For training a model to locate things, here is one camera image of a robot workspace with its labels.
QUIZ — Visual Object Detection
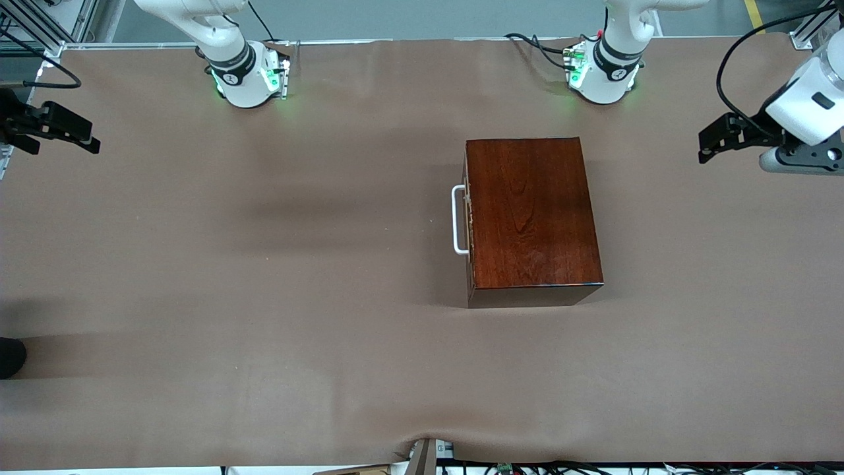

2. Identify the wooden drawer with white handle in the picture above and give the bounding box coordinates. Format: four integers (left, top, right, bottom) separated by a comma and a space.
452, 142, 473, 305

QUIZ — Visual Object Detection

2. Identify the dark brown wooden cabinet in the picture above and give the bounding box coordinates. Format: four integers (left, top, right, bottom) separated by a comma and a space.
464, 137, 605, 309

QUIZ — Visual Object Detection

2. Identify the black rounded object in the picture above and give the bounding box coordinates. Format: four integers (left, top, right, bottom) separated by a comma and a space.
0, 337, 28, 380

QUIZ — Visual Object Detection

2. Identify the brown table mat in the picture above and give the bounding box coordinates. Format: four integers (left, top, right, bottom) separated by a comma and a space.
0, 33, 844, 470

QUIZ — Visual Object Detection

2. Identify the cardboard piece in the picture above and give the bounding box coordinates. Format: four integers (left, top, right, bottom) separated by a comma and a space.
313, 464, 391, 475

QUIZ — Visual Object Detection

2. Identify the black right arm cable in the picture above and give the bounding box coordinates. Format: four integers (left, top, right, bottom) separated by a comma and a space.
0, 30, 82, 89

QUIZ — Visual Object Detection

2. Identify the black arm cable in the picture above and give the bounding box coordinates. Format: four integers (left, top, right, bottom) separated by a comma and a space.
716, 5, 838, 133
0, 30, 82, 89

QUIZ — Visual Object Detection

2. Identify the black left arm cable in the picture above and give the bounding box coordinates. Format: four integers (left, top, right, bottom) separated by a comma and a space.
716, 5, 838, 133

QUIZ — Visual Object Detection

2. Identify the aluminium frame profile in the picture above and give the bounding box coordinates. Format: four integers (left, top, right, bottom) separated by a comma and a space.
0, 0, 100, 57
791, 0, 844, 50

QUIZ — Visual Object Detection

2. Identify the black left base cable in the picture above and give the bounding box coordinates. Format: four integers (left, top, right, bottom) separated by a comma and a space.
504, 32, 582, 71

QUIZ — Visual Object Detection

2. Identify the black base cable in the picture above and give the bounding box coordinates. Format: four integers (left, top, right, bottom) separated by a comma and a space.
247, 0, 279, 43
504, 32, 582, 71

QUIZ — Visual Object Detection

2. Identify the black right base cable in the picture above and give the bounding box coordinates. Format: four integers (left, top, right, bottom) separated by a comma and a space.
247, 0, 279, 43

